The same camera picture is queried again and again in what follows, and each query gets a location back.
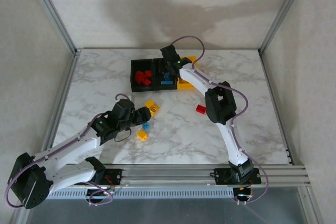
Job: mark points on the small blue square lego brick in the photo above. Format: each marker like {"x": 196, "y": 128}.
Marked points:
{"x": 146, "y": 126}

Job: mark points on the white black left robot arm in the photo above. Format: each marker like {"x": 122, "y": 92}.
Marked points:
{"x": 73, "y": 145}

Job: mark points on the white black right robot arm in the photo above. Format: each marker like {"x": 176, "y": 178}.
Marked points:
{"x": 232, "y": 145}

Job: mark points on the black plastic bin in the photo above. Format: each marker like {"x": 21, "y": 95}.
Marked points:
{"x": 141, "y": 89}
{"x": 165, "y": 88}

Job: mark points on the yellow plastic bin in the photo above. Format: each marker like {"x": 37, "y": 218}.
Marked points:
{"x": 181, "y": 88}

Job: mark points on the yellow curved lego brick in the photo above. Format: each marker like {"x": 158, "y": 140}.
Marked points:
{"x": 155, "y": 110}

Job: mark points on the grey metal panel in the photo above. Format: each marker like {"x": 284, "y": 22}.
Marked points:
{"x": 170, "y": 213}

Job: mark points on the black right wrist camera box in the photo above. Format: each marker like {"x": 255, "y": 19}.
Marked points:
{"x": 163, "y": 67}

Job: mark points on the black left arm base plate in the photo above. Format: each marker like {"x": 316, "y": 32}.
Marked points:
{"x": 115, "y": 175}

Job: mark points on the aluminium table side rail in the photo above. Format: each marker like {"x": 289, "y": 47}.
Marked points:
{"x": 277, "y": 103}
{"x": 61, "y": 98}

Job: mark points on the wide aluminium mounting rail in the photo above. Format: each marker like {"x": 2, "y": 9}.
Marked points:
{"x": 170, "y": 174}

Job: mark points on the aluminium frame post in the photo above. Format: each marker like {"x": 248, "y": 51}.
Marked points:
{"x": 52, "y": 11}
{"x": 282, "y": 11}

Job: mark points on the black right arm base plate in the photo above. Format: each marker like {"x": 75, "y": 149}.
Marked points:
{"x": 221, "y": 175}

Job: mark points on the aluminium frame leg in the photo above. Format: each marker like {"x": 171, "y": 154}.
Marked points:
{"x": 311, "y": 208}
{"x": 18, "y": 216}

